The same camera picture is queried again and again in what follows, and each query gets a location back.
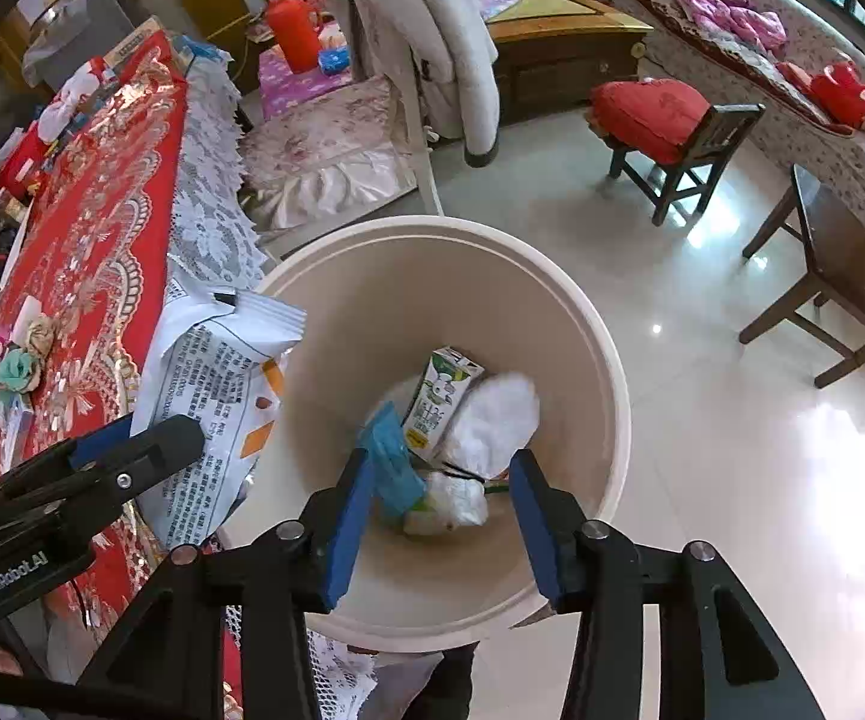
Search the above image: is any beige crumpled cloth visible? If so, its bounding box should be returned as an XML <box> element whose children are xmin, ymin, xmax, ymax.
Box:
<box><xmin>22</xmin><ymin>313</ymin><xmax>58</xmax><ymax>355</ymax></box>

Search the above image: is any beige fleece coat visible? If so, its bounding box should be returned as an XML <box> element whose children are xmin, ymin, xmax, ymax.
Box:
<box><xmin>342</xmin><ymin>0</ymin><xmax>501</xmax><ymax>166</ymax></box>

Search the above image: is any wooden cabinet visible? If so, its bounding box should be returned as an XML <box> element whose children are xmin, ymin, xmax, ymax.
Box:
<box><xmin>477</xmin><ymin>0</ymin><xmax>654</xmax><ymax>121</ymax></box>

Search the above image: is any blue plastic packet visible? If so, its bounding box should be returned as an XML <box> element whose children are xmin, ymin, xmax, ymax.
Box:
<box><xmin>359</xmin><ymin>401</ymin><xmax>427</xmax><ymax>518</ymax></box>

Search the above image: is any green cloth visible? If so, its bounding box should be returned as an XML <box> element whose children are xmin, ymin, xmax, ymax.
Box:
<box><xmin>0</xmin><ymin>351</ymin><xmax>44</xmax><ymax>395</ymax></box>

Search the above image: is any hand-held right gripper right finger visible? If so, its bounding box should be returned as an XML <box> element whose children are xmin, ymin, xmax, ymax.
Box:
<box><xmin>508</xmin><ymin>448</ymin><xmax>816</xmax><ymax>720</ymax></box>

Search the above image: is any beige cardboard box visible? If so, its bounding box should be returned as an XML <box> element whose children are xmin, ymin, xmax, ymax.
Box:
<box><xmin>106</xmin><ymin>30</ymin><xmax>170</xmax><ymax>65</ymax></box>

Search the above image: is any brown wooden chair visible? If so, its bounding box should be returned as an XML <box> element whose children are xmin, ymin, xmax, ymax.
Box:
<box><xmin>740</xmin><ymin>165</ymin><xmax>865</xmax><ymax>391</ymax></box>

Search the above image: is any red plush toy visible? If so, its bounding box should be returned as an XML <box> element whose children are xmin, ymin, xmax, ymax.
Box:
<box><xmin>807</xmin><ymin>60</ymin><xmax>865</xmax><ymax>128</ymax></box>

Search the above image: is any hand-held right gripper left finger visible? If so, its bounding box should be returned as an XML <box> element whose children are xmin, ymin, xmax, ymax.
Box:
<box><xmin>49</xmin><ymin>448</ymin><xmax>381</xmax><ymax>720</ymax></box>

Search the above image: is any white chair floral seat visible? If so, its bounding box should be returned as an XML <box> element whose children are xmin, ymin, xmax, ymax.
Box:
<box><xmin>241</xmin><ymin>0</ymin><xmax>444</xmax><ymax>241</ymax></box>

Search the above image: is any black hair tie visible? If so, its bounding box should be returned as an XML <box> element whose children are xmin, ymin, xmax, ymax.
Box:
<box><xmin>439</xmin><ymin>465</ymin><xmax>510</xmax><ymax>494</ymax></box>

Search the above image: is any white snack packet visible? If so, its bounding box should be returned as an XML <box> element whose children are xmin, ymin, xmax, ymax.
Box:
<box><xmin>132</xmin><ymin>285</ymin><xmax>309</xmax><ymax>552</ymax></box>

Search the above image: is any white lace tablecloth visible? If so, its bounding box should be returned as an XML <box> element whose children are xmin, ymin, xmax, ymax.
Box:
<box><xmin>169</xmin><ymin>45</ymin><xmax>373</xmax><ymax>720</ymax></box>

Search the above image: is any red thermos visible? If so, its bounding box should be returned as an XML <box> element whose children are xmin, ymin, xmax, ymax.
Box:
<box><xmin>263</xmin><ymin>0</ymin><xmax>321</xmax><ymax>74</ymax></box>

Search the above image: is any beige trash bin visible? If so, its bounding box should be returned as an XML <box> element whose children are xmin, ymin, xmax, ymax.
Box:
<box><xmin>214</xmin><ymin>216</ymin><xmax>632</xmax><ymax>635</ymax></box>

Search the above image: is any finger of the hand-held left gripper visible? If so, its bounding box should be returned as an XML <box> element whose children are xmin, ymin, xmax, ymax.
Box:
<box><xmin>0</xmin><ymin>414</ymin><xmax>204</xmax><ymax>520</ymax></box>
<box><xmin>0</xmin><ymin>416</ymin><xmax>133</xmax><ymax>500</ymax></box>

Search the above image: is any white green milk carton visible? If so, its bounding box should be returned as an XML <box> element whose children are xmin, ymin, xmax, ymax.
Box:
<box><xmin>402</xmin><ymin>345</ymin><xmax>486</xmax><ymax>460</ymax></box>

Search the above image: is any pink clothes pile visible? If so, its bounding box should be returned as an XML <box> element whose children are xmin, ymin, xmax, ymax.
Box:
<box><xmin>657</xmin><ymin>0</ymin><xmax>789</xmax><ymax>53</ymax></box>

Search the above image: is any small dark wooden chair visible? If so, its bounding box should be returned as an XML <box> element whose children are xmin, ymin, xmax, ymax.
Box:
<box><xmin>608</xmin><ymin>101</ymin><xmax>767</xmax><ymax>226</ymax></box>

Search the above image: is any red cushion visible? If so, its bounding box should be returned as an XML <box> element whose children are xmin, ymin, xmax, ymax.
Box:
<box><xmin>589</xmin><ymin>79</ymin><xmax>714</xmax><ymax>166</ymax></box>

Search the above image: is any floral sofa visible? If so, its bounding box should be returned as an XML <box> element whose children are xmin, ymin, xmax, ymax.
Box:
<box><xmin>627</xmin><ymin>0</ymin><xmax>865</xmax><ymax>233</ymax></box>

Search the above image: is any grey cabinet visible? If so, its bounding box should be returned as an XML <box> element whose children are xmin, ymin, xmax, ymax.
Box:
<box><xmin>23</xmin><ymin>0</ymin><xmax>155</xmax><ymax>87</ymax></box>

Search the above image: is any purple floral cloth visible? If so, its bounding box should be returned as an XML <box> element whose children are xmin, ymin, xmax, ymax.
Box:
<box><xmin>258</xmin><ymin>45</ymin><xmax>358</xmax><ymax>121</ymax></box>

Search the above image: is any red plastic basket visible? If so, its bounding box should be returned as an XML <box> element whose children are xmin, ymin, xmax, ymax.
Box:
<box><xmin>0</xmin><ymin>131</ymin><xmax>54</xmax><ymax>200</ymax></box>

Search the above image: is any red floral tablecloth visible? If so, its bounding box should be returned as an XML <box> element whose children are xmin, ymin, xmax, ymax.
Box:
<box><xmin>0</xmin><ymin>34</ymin><xmax>246</xmax><ymax>720</ymax></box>

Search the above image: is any white plastic bag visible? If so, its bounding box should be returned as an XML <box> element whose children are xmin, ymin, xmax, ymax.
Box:
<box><xmin>34</xmin><ymin>64</ymin><xmax>103</xmax><ymax>140</ymax></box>
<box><xmin>402</xmin><ymin>371</ymin><xmax>542</xmax><ymax>537</ymax></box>

